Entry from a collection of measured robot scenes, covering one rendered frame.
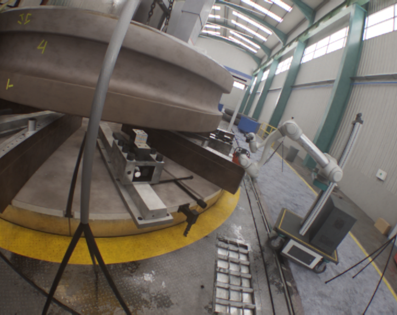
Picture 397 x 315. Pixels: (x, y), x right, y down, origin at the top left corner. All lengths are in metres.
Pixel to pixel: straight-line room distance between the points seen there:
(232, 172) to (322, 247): 1.44
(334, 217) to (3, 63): 3.87
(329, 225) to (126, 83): 2.52
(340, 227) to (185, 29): 6.43
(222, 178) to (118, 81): 1.65
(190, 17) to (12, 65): 5.67
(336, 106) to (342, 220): 9.65
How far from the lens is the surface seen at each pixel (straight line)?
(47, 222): 1.69
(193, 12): 6.91
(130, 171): 1.55
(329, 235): 2.35
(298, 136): 1.74
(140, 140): 1.69
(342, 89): 11.80
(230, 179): 2.42
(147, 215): 1.43
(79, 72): 1.87
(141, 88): 1.91
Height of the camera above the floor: 1.31
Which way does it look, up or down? 18 degrees down
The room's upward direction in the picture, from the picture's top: 21 degrees clockwise
